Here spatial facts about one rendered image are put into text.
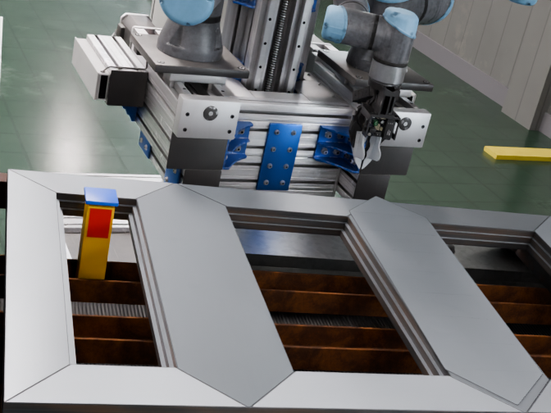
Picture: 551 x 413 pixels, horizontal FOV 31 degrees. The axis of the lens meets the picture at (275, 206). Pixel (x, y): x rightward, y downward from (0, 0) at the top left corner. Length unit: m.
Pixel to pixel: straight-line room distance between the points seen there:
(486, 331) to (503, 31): 4.81
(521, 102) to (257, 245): 4.04
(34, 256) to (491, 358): 0.78
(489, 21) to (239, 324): 5.17
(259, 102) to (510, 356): 0.93
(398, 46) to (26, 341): 1.01
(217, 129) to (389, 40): 0.42
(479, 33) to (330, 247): 4.49
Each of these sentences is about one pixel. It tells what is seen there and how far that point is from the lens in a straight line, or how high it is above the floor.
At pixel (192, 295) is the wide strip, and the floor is 0.86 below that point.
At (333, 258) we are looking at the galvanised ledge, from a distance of 2.26.
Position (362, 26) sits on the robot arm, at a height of 1.22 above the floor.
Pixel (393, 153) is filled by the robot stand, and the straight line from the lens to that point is 2.43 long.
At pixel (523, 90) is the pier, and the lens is 6.12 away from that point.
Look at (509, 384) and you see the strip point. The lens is 1.65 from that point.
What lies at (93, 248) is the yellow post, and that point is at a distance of 1.89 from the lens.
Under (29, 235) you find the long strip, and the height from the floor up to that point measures 0.86.
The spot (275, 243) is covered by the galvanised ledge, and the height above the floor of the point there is 0.68.
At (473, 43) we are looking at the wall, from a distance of 6.72.
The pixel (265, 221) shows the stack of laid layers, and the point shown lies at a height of 0.83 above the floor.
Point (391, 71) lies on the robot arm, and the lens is 2.09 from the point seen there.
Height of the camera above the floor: 1.68
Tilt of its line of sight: 24 degrees down
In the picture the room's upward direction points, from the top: 13 degrees clockwise
